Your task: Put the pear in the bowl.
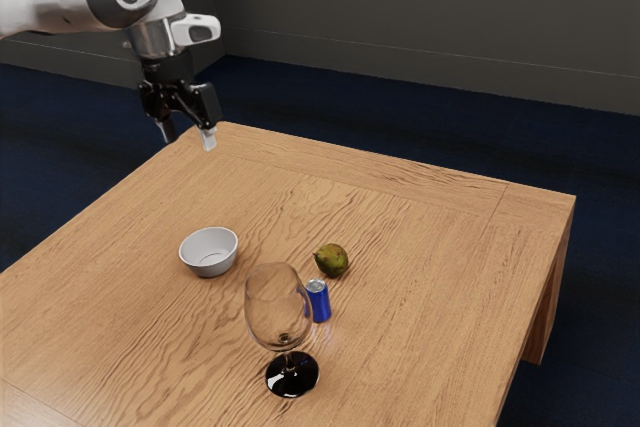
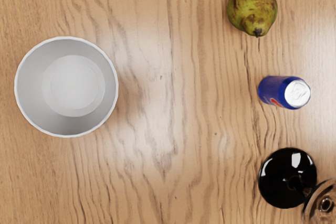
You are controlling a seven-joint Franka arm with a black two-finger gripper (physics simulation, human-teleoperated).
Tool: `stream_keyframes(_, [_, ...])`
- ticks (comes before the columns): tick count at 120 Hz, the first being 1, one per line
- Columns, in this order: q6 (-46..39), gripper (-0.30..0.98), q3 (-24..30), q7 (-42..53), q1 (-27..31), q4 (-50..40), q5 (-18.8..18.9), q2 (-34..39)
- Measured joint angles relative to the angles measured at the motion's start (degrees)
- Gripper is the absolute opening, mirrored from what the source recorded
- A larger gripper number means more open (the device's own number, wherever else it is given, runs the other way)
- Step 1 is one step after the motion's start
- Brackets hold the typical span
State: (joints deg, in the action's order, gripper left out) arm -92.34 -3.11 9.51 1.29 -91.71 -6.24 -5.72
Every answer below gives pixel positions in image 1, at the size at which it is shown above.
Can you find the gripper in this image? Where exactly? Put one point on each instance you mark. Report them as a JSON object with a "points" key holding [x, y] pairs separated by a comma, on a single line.
{"points": [[167, 72]]}

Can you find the white bowl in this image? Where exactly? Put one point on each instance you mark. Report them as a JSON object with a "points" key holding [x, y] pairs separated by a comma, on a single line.
{"points": [[209, 251]]}

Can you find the green pear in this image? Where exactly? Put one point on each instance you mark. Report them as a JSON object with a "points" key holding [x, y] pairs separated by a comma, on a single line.
{"points": [[332, 260]]}

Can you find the clear wine glass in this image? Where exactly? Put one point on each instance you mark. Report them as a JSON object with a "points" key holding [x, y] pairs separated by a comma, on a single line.
{"points": [[277, 312]]}

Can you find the blue can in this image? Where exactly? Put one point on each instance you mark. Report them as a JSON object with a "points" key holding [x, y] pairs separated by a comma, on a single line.
{"points": [[320, 301]]}

